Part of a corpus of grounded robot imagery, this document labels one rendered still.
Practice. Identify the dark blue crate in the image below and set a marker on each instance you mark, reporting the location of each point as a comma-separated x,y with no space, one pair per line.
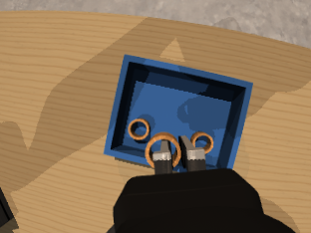
181,101

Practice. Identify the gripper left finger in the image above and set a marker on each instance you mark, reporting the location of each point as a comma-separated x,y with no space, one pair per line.
163,158

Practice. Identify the bronze bushing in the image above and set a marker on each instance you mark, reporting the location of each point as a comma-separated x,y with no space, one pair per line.
209,144
158,136
131,128

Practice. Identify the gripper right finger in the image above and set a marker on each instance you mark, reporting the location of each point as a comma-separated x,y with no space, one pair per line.
192,158

